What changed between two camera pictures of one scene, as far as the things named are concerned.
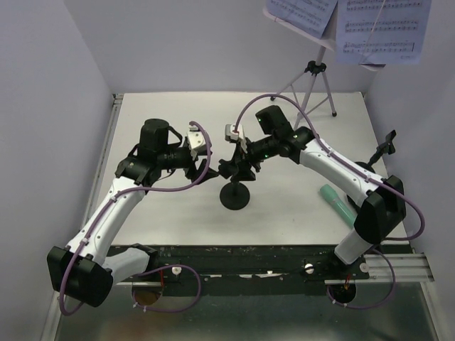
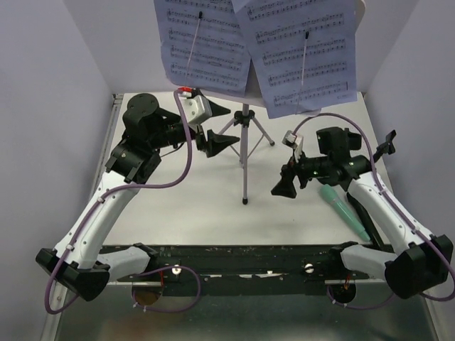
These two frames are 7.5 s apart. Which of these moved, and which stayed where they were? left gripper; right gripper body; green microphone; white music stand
Moved: white music stand; right gripper body; left gripper
Stayed: green microphone
